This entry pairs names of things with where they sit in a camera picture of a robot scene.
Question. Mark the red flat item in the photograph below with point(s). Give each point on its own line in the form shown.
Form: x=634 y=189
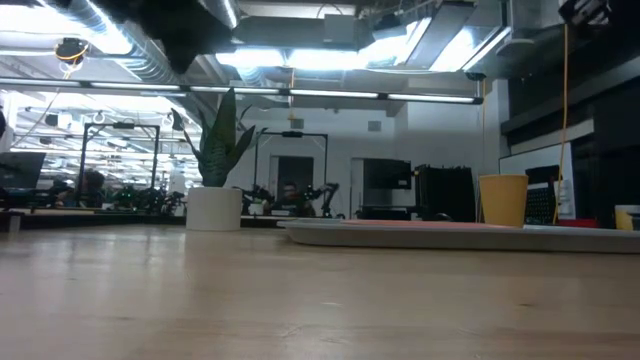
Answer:
x=577 y=223

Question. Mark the background workbench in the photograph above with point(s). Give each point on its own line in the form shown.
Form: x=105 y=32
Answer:
x=75 y=216

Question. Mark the green snake plant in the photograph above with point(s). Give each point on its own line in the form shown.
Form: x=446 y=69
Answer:
x=220 y=145

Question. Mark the person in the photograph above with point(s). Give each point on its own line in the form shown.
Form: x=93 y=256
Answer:
x=92 y=187
x=291 y=197

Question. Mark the small yellow container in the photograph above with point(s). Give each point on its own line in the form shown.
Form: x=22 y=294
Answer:
x=622 y=218

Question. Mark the black cabinet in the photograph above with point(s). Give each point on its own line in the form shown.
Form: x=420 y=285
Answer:
x=445 y=192

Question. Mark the black screen on stand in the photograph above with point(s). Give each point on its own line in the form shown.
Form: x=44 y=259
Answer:
x=387 y=174

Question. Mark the black background robot arm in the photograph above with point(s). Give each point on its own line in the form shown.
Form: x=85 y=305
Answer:
x=325 y=197
x=255 y=197

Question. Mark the pink plate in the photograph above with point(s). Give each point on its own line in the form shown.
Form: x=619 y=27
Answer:
x=425 y=223

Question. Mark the grey wall vent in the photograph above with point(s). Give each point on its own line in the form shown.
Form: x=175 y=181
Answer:
x=374 y=125

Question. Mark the black metal frame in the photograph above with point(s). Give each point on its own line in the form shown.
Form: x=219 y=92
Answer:
x=82 y=160
x=256 y=165

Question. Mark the silver ceiling air duct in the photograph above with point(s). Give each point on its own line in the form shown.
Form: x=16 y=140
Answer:
x=135 y=60

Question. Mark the grey door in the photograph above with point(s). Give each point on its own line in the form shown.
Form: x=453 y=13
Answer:
x=295 y=170

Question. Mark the black mesh chair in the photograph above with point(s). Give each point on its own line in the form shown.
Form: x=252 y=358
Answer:
x=540 y=202

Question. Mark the long ceiling light bar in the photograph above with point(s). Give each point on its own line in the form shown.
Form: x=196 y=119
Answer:
x=150 y=86

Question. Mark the yellow cup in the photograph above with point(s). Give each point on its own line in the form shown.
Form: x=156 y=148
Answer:
x=503 y=200

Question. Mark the white plant pot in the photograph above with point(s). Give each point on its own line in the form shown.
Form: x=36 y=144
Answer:
x=214 y=210

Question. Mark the grey serving tray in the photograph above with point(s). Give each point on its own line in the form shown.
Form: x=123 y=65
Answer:
x=425 y=239

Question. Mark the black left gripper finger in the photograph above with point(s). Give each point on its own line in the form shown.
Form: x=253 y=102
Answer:
x=184 y=60

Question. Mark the white whiteboard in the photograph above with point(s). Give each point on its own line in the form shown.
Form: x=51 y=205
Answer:
x=515 y=162

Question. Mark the black computer monitor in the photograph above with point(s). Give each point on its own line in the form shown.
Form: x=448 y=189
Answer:
x=20 y=170

